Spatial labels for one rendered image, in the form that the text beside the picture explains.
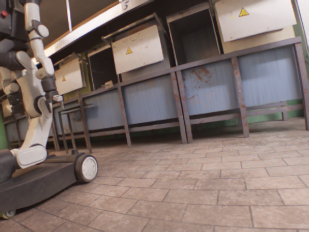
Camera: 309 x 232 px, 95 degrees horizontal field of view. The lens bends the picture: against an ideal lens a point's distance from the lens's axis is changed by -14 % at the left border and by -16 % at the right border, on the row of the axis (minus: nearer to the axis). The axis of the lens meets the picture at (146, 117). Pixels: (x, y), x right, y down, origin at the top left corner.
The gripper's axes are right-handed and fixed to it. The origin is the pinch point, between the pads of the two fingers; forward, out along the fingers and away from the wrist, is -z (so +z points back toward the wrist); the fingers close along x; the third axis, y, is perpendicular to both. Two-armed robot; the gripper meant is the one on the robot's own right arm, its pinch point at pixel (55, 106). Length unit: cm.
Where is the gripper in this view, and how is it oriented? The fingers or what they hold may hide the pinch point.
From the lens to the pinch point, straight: 119.1
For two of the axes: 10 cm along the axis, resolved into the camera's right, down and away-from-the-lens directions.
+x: 3.0, -2.9, 9.1
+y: -9.2, 1.5, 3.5
